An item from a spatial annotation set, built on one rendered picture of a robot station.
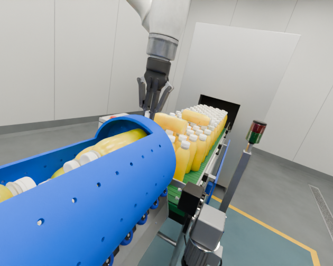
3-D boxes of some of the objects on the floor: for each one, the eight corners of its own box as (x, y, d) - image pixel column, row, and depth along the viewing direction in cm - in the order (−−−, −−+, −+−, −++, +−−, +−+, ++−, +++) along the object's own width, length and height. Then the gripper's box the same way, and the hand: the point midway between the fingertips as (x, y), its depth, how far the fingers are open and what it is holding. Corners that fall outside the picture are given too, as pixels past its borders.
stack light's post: (185, 288, 120) (242, 151, 84) (187, 283, 124) (243, 149, 87) (191, 292, 119) (251, 154, 82) (192, 286, 122) (251, 152, 86)
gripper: (183, 64, 54) (166, 133, 61) (148, 57, 58) (136, 122, 66) (174, 60, 47) (156, 139, 55) (135, 52, 51) (124, 126, 59)
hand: (147, 121), depth 59 cm, fingers closed
